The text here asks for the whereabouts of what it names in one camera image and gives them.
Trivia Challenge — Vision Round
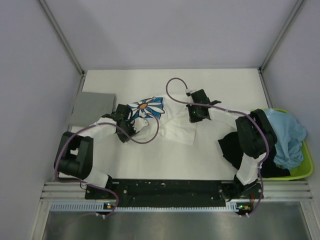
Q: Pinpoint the black t shirt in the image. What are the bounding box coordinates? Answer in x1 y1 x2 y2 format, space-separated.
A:
218 132 291 178

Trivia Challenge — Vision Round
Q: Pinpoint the folded grey t shirt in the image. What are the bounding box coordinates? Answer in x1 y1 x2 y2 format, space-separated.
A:
68 91 117 127

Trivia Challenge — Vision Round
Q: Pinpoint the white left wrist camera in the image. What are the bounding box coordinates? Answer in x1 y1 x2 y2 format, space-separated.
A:
133 117 149 132

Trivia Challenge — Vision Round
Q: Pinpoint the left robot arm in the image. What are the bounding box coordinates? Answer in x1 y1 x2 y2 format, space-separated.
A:
54 104 136 199

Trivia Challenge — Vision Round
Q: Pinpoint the green plastic basket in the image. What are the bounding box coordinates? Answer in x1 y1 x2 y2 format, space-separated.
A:
264 108 313 181

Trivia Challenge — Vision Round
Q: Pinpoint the light blue t shirt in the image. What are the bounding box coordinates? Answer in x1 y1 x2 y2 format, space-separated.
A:
264 108 307 170

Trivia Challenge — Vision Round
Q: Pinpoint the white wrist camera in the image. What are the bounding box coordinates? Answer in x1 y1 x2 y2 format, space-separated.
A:
185 88 197 96
133 117 149 132

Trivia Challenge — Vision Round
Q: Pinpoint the white daisy print t shirt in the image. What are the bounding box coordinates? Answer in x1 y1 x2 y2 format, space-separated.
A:
128 95 197 145

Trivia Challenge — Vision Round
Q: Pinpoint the aluminium corner post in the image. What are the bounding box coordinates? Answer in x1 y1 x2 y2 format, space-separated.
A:
37 0 86 76
258 0 305 72

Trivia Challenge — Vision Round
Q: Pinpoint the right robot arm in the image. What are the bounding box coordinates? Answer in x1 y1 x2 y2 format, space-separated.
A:
186 89 277 201

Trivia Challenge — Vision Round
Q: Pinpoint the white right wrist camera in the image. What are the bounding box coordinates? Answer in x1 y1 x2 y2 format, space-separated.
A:
185 88 197 96

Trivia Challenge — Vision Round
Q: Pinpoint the grey slotted cable duct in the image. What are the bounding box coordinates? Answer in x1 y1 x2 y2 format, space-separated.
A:
50 201 251 213

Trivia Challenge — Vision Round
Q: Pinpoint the right aluminium corner post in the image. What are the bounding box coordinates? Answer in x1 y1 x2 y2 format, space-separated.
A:
258 0 305 72

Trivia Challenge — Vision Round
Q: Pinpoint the left aluminium corner post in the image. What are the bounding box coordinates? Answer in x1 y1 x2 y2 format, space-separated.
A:
37 0 86 76

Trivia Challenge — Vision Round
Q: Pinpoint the aluminium front frame rail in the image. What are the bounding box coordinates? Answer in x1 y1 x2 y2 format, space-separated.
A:
40 179 313 202

